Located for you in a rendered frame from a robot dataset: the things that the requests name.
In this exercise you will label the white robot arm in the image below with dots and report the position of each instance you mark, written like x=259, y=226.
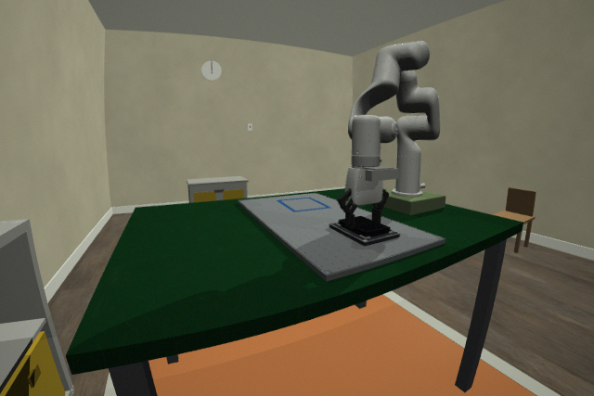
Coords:
x=367, y=131

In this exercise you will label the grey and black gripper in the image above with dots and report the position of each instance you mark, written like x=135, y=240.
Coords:
x=363, y=193

